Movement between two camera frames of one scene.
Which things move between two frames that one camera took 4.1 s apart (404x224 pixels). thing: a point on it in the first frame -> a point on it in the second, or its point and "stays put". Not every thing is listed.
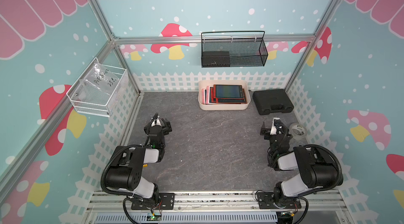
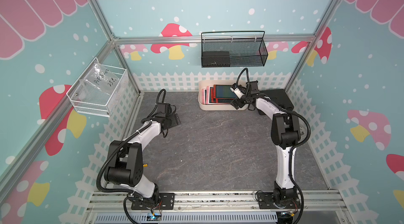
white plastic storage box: (203, 83) stays put
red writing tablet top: (228, 91) stays put
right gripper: (264, 130) -> (239, 105)
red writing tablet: (211, 99) stays put
